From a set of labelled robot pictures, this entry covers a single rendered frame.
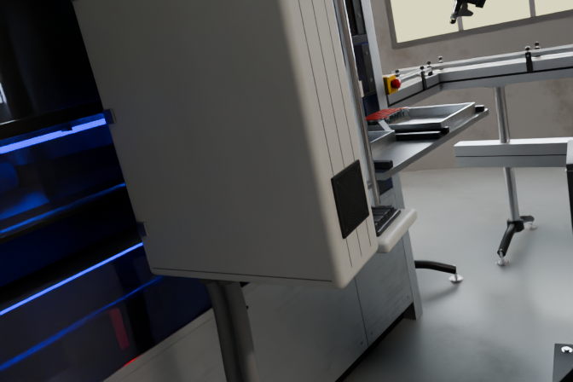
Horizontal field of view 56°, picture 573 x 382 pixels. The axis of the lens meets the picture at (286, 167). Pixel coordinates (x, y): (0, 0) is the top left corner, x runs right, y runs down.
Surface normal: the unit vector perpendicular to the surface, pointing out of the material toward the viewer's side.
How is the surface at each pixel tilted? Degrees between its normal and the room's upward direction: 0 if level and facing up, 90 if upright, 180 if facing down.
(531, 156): 90
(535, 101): 90
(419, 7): 90
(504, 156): 90
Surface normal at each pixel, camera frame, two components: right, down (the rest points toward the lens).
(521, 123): -0.46, 0.30
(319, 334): 0.74, 0.00
